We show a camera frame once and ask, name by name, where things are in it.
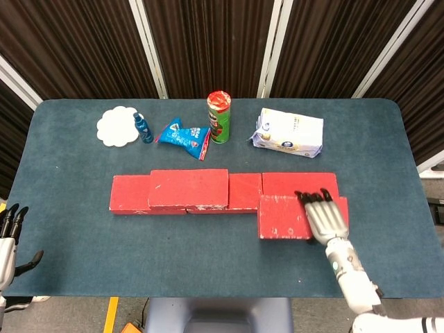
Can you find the blue spray bottle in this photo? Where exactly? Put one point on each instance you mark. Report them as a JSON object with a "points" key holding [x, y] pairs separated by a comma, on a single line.
{"points": [[145, 132]]}

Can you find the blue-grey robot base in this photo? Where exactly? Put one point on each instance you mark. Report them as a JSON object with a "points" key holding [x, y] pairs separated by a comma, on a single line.
{"points": [[218, 315]]}

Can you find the teal felt table cover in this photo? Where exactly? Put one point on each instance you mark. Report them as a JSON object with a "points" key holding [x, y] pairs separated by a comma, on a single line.
{"points": [[208, 249]]}

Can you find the blue snack bag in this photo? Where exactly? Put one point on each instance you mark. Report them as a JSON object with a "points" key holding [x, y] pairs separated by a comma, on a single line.
{"points": [[184, 137]]}

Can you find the red brick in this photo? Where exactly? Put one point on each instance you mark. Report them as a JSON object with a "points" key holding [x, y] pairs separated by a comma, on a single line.
{"points": [[298, 182], [281, 215], [187, 189], [128, 192], [244, 190]]}

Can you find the white tissue pack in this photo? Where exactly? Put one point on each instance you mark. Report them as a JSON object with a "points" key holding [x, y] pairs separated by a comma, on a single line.
{"points": [[291, 132]]}

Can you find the orange floor object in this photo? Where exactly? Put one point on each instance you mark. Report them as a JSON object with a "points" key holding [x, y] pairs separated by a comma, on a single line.
{"points": [[133, 329]]}

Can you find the green Pringles can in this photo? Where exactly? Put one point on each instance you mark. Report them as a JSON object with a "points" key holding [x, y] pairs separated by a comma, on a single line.
{"points": [[219, 121]]}

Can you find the brown ribbed partition panel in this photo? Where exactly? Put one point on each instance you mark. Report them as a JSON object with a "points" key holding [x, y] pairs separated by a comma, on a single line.
{"points": [[215, 45], [426, 86], [69, 45], [14, 138], [329, 45]]}

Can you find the white flower-shaped plate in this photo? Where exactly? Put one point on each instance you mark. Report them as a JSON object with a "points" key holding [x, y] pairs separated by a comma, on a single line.
{"points": [[116, 126]]}

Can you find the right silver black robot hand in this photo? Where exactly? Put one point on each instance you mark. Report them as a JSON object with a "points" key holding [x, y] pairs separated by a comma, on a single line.
{"points": [[327, 222]]}

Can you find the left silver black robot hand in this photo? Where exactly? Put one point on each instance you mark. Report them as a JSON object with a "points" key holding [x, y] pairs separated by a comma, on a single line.
{"points": [[7, 256]]}

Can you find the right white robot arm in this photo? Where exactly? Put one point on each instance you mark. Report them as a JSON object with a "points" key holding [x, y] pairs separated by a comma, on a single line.
{"points": [[354, 277]]}

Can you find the black floor device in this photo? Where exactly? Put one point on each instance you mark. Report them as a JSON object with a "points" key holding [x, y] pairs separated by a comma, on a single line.
{"points": [[438, 211]]}

